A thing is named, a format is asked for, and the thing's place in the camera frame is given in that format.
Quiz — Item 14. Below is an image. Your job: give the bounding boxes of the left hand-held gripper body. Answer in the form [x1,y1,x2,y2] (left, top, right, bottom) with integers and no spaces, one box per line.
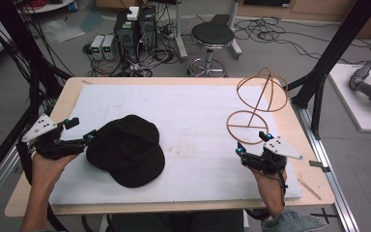
[21,114,89,161]

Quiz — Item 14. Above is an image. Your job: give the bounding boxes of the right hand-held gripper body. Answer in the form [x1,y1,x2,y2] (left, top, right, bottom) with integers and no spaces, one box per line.
[240,135,304,176]

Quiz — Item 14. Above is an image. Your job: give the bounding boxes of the wooden ring hat stand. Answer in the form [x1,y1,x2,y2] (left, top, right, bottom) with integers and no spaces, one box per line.
[225,67,290,146]

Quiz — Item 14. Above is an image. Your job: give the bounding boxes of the black cap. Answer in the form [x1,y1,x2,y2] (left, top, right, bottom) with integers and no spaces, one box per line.
[85,114,166,189]

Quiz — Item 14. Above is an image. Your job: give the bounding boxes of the person's right hand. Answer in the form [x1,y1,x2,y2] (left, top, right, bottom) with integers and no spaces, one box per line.
[250,167,288,218]

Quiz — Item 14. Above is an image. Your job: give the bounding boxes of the person's left hand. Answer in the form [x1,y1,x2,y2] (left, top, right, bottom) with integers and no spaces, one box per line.
[31,153,80,193]

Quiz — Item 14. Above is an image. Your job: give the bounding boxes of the white foam mat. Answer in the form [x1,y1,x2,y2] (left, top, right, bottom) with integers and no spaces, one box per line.
[48,83,303,206]

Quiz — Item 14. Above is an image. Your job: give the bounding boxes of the thin wooden stick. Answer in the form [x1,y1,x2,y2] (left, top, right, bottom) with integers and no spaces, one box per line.
[297,178,323,202]

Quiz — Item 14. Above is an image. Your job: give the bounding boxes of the grey power supply unit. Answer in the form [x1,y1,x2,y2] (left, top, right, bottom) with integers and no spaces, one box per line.
[101,34,117,61]
[89,34,106,61]

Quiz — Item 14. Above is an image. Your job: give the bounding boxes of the white board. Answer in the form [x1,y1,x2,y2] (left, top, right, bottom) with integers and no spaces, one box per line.
[328,62,371,135]

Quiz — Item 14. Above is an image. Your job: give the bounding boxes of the clear plastic sheet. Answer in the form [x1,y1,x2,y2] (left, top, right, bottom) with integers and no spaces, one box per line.
[41,18,87,44]

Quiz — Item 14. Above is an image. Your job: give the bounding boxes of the black computer tower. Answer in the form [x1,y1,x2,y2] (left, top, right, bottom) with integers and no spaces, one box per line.
[113,11,140,63]
[137,5,158,50]

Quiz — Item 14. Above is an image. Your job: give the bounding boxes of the white desk leg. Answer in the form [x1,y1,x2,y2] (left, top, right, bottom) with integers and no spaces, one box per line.
[173,0,189,63]
[227,0,243,61]

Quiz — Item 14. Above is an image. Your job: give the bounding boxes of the black round stool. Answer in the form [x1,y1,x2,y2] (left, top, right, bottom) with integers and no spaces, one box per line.
[187,21,236,78]

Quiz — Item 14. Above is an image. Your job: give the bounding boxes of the round white table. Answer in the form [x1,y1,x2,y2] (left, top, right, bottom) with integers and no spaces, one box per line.
[14,0,75,15]

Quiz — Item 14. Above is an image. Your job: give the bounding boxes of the white box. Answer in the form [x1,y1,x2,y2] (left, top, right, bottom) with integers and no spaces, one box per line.
[126,6,140,22]

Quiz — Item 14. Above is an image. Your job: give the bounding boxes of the metal bracket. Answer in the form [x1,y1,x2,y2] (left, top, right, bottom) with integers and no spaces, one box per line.
[308,159,331,174]

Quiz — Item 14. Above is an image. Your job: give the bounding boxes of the right hand-held gripper cable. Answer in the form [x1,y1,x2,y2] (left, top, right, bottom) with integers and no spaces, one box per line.
[270,159,288,208]

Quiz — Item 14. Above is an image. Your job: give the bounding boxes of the tangled cables by computers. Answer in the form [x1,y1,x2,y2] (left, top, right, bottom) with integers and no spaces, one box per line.
[82,30,180,78]

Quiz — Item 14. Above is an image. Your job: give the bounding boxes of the black frame post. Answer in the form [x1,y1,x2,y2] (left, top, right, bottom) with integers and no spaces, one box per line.
[286,0,371,140]
[0,0,73,191]

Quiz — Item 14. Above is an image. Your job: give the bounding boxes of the black floor cables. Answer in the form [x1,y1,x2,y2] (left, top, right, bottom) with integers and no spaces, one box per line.
[233,14,371,67]

